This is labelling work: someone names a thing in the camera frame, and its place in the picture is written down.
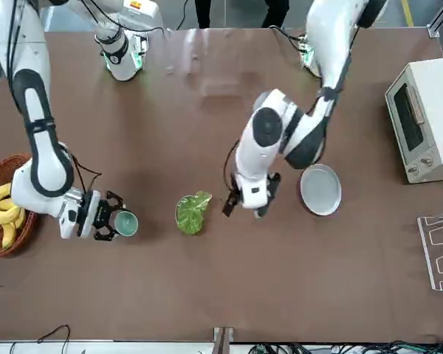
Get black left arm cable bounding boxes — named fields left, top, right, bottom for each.
left=223, top=21, right=357, bottom=192

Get black base cable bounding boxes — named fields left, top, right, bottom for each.
left=161, top=0, right=190, bottom=32
left=268, top=24, right=307, bottom=51

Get aluminium frame post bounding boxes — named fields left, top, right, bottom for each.
left=212, top=326, right=236, bottom=354

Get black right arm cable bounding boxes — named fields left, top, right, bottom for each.
left=5, top=0, right=103, bottom=195

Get black left base cable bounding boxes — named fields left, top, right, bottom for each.
left=268, top=24, right=307, bottom=51

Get black right base cable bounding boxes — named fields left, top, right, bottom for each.
left=161, top=0, right=190, bottom=32

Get aluminium frame corner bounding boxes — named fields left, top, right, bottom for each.
left=426, top=0, right=443, bottom=38

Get green lettuce leaf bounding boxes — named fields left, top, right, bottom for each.
left=175, top=190, right=213, bottom=236

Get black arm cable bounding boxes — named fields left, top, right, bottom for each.
left=5, top=0, right=103, bottom=195
left=223, top=21, right=357, bottom=192

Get large grey plate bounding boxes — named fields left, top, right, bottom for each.
left=299, top=163, right=343, bottom=217

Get loose black cable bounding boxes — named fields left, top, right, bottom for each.
left=36, top=324, right=72, bottom=346

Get clear acrylic rack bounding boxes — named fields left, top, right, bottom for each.
left=416, top=209, right=443, bottom=292

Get tangled black cables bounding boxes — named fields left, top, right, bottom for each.
left=249, top=333, right=443, bottom=354

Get pale green cup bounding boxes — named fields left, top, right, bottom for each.
left=113, top=209, right=139, bottom=237

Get brown wicker basket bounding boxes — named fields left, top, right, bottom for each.
left=0, top=153, right=44, bottom=258

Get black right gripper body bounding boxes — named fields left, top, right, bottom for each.
left=76, top=190, right=115, bottom=238

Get cream toaster oven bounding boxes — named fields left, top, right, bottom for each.
left=385, top=56, right=443, bottom=190

